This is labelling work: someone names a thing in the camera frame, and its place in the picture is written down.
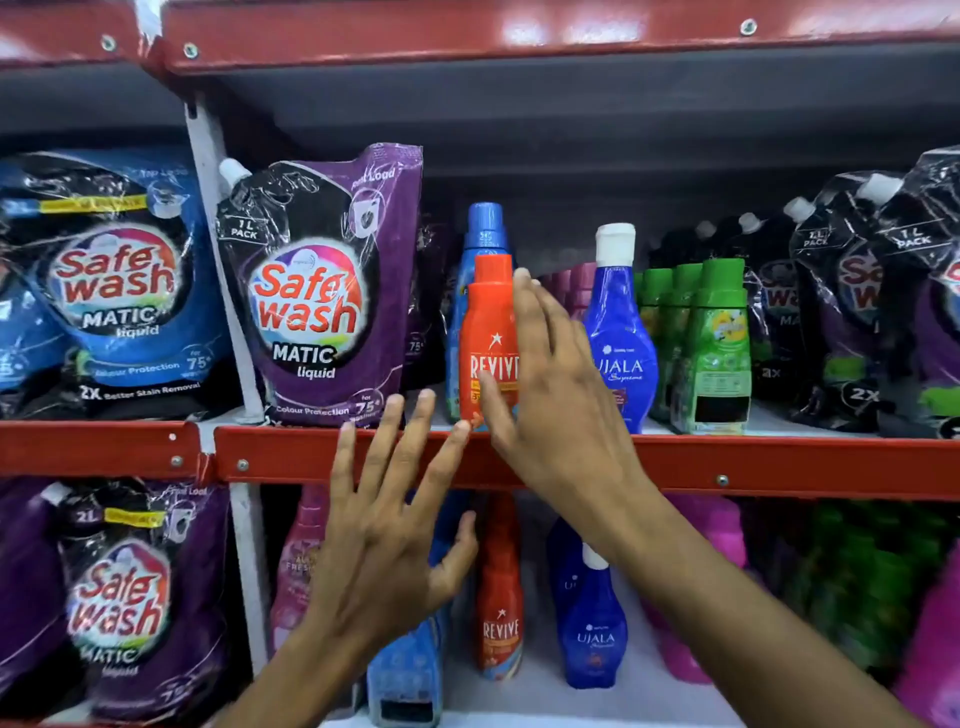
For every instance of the white shelf upright post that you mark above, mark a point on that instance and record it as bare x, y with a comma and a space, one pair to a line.
225, 360

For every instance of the group of green bottles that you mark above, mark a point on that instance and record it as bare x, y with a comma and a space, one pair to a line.
862, 585

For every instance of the person's right hand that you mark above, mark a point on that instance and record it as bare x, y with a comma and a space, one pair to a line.
562, 427

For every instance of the person's left forearm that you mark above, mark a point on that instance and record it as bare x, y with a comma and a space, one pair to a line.
300, 686

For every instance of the blue detergent bottle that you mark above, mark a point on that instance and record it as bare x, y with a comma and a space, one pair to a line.
484, 229
409, 675

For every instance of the black purple detergent pouch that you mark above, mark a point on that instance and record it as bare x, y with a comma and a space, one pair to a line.
772, 315
930, 300
832, 315

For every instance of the blue bottle with white cap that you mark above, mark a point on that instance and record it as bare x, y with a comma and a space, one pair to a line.
564, 570
595, 630
621, 337

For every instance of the person's right thumb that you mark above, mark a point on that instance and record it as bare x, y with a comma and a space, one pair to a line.
499, 412

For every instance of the pink detergent bottle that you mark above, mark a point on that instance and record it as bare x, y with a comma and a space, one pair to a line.
716, 532
934, 660

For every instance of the red metal shelf beam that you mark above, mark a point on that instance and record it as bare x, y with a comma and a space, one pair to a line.
750, 465
60, 34
525, 30
90, 448

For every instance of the green bottle with label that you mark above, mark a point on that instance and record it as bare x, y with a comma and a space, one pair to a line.
679, 300
654, 289
716, 352

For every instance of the person's left little finger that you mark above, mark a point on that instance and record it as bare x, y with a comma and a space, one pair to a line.
343, 469

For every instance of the person's right forearm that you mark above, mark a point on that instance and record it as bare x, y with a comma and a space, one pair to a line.
735, 622

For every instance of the person's left hand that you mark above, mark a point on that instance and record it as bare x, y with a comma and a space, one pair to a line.
375, 555

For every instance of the orange fabric care bottle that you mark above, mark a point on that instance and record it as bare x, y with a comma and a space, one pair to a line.
500, 600
487, 330

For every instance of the person's right middle finger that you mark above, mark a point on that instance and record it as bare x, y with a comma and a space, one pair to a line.
556, 334

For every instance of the person's left middle finger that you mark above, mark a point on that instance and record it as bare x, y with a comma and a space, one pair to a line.
416, 446

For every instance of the person's left thumb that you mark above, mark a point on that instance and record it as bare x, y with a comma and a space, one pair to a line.
459, 551

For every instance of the pink fabric conditioner bottle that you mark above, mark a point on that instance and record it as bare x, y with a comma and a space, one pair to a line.
296, 562

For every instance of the row of pink bottles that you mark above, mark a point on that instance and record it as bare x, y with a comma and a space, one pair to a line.
577, 281

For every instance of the blue detergent pouch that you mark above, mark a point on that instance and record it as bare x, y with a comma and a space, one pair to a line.
127, 285
26, 337

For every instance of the large purple detergent pouch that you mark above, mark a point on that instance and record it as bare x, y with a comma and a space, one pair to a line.
142, 600
26, 585

